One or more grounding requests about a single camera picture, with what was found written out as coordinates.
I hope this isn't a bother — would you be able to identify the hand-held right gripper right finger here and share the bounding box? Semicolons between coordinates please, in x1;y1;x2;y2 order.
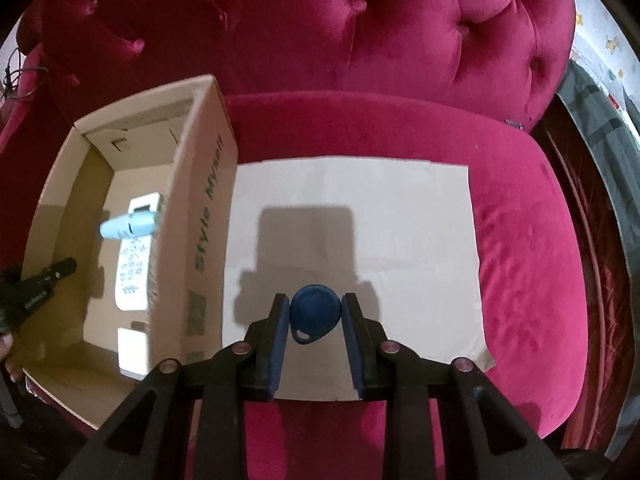
341;292;576;480

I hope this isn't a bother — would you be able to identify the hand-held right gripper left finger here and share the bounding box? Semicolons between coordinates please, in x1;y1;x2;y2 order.
57;292;292;480

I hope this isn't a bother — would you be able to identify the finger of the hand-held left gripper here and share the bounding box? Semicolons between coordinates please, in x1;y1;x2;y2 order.
42;257;79;285

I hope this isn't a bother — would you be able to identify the blue key fob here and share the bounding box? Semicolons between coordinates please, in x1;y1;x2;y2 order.
291;285;343;346

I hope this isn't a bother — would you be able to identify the white remote control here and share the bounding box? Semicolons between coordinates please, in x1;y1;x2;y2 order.
115;192;163;313

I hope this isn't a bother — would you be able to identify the light blue tube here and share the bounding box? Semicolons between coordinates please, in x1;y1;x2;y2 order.
99;210;162;241

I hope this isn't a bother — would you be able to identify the large white power adapter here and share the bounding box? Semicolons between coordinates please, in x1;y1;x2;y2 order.
117;327;151;381

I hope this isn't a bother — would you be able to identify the cardboard box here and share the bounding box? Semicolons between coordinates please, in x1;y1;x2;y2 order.
21;74;238;431

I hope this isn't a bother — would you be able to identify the person's left hand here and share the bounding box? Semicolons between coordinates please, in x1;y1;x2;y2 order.
0;332;23;383

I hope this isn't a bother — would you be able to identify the grey paper sheet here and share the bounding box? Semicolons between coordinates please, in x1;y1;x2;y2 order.
222;156;496;402

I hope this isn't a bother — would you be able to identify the dark wooden furniture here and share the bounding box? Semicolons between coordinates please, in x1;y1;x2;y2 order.
530;95;640;461

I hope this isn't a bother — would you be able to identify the black cable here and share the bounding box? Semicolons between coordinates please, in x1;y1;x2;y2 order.
0;47;48;101

